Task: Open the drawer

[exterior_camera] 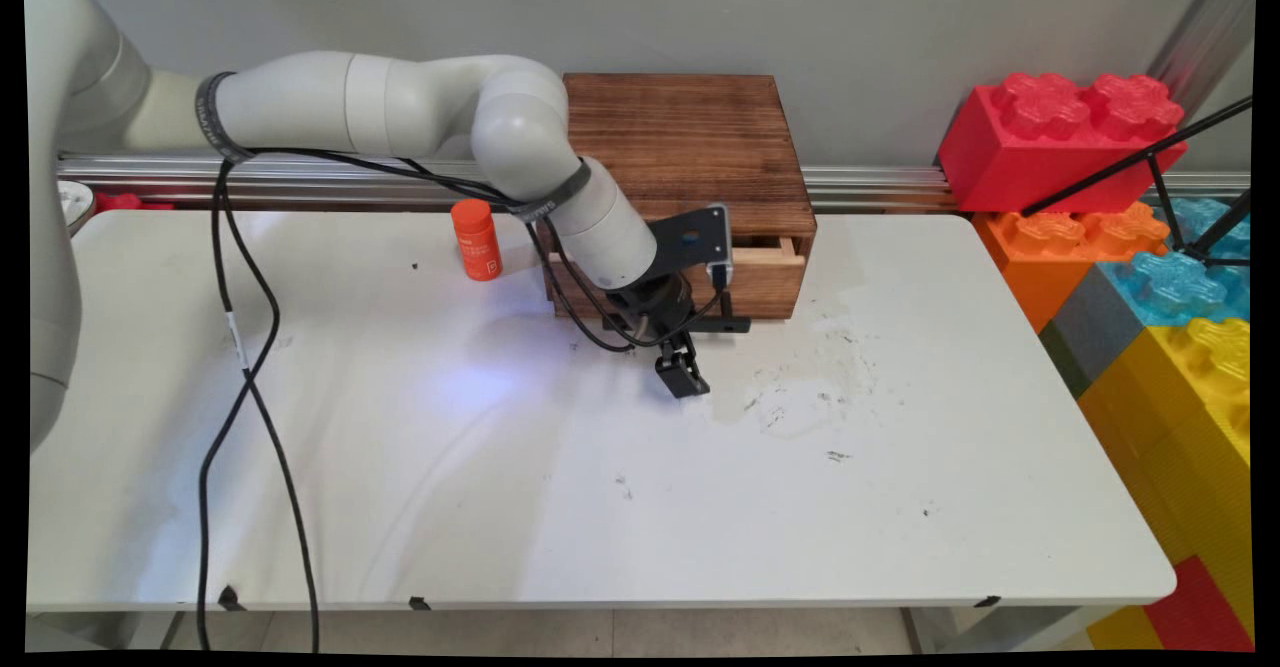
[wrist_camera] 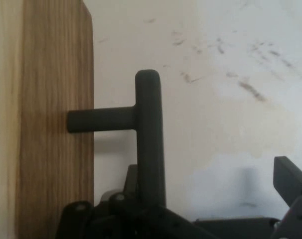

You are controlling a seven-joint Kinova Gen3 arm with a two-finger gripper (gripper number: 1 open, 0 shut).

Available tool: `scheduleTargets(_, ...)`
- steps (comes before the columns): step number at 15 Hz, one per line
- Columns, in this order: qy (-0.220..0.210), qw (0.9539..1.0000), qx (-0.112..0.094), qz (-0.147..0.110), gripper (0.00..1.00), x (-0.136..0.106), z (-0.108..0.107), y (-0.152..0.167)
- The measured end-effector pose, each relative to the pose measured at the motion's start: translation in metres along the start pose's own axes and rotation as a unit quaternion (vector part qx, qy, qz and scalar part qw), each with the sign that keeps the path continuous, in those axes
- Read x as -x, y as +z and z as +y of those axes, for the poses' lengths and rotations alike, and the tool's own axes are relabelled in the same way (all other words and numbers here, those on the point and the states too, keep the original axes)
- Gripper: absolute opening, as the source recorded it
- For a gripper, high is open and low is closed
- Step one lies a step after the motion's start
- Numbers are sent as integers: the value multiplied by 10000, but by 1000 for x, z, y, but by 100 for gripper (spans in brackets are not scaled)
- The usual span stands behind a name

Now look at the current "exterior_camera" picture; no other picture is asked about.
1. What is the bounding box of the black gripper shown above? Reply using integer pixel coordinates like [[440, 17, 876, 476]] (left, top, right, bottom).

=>
[[601, 275, 712, 400]]

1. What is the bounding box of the dark brown wooden cabinet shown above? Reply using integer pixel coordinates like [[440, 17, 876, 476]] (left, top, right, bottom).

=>
[[536, 72, 818, 325]]

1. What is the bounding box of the orange cylindrical bottle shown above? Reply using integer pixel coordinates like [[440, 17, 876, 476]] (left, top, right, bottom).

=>
[[450, 198, 504, 282]]

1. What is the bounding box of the large orange toy brick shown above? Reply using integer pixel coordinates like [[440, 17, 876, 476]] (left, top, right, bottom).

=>
[[971, 201, 1172, 335]]

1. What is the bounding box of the large grey toy brick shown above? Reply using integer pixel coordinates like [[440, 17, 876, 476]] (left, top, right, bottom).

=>
[[1038, 264, 1148, 400]]

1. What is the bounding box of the large red toy brick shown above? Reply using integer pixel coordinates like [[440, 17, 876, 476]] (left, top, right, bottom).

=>
[[937, 71, 1190, 215]]

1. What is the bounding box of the large yellow toy brick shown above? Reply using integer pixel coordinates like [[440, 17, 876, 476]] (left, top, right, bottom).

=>
[[1076, 316, 1254, 653]]

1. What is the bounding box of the translucent blue toy brick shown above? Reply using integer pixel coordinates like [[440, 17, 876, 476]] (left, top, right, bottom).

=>
[[1098, 247, 1253, 326], [1160, 195, 1253, 260]]

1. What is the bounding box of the black tripod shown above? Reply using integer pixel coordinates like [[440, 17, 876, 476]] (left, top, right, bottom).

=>
[[1018, 94, 1255, 269]]

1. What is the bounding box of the small red toy brick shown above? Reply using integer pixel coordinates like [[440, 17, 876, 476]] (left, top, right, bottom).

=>
[[1143, 555, 1255, 654]]

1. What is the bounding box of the flat red object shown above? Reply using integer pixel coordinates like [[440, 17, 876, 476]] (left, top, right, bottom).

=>
[[94, 191, 177, 214]]

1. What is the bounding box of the round grey metal disc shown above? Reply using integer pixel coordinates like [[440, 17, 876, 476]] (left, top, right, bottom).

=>
[[57, 179, 98, 239]]

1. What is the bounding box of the wooden drawer with black handle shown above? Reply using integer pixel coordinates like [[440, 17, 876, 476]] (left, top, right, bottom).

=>
[[546, 235, 808, 335]]

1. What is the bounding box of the black wrist camera mount plate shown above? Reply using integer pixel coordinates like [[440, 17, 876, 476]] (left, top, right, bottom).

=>
[[643, 203, 737, 293]]

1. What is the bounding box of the black velcro strap with print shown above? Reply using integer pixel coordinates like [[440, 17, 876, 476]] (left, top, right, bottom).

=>
[[503, 158, 593, 225], [194, 71, 253, 165]]

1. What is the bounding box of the horizontal aluminium rail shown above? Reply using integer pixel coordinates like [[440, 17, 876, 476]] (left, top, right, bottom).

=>
[[55, 151, 1253, 216]]

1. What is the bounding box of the black cable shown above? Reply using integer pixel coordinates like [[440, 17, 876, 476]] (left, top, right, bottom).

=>
[[208, 147, 641, 654], [196, 147, 727, 654]]

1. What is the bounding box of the aluminium corner post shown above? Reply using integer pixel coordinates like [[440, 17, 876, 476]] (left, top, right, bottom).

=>
[[1143, 0, 1257, 100]]

